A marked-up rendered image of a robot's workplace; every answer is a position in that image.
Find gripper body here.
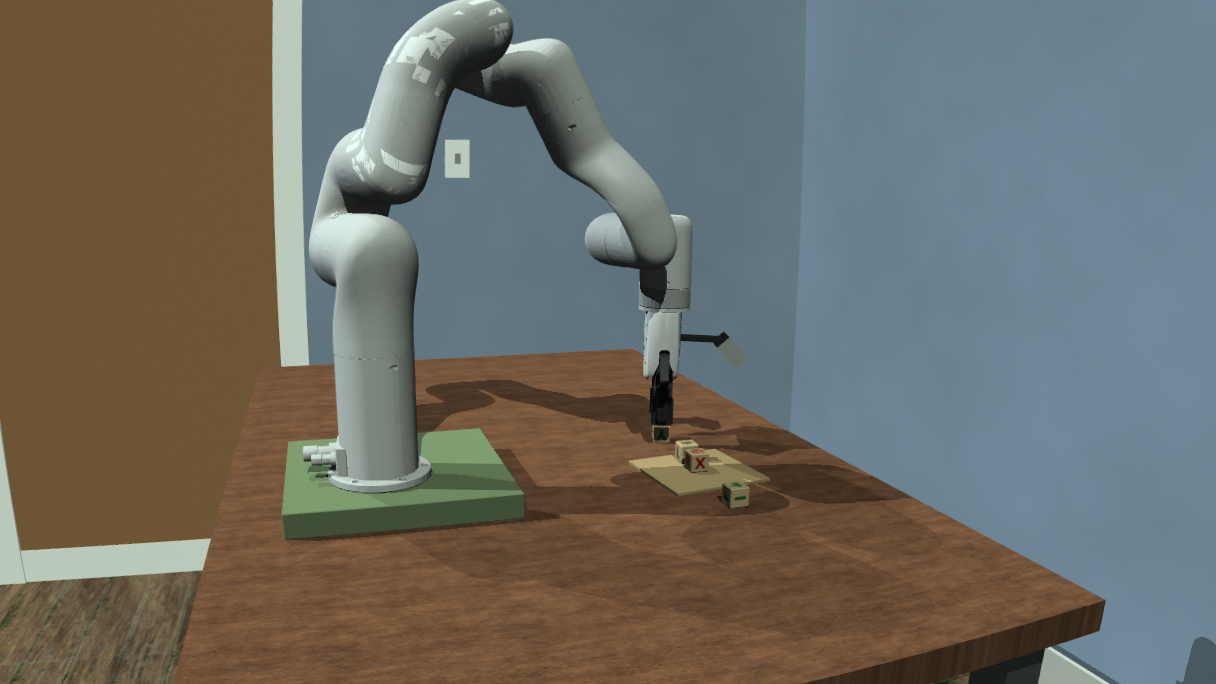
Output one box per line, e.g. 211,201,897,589
638,305,689,380

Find beige flat mat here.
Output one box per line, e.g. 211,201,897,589
627,449,770,497

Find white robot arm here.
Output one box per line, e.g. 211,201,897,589
303,0,692,493

